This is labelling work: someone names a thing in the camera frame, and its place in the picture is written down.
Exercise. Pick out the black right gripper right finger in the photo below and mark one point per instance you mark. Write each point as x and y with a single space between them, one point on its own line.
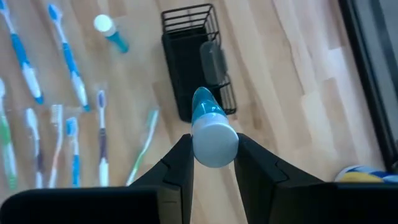
255 186

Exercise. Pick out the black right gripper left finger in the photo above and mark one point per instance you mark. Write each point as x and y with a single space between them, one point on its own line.
177 186

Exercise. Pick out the teal toothpaste tube white cap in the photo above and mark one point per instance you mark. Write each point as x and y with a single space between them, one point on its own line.
109 29
214 143

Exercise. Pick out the blue white toothbrush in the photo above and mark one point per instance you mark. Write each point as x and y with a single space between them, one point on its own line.
75 168
20 51
70 59

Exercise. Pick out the orange white toothbrush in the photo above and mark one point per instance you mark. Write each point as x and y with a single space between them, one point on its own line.
57 113

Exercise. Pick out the Lysol wipes canister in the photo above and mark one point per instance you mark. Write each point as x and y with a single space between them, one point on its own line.
360 176

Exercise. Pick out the green white wrapped toothbrush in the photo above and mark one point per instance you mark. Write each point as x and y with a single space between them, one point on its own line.
7 137

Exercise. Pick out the black aluminium table frame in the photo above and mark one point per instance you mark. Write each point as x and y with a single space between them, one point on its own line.
362 62

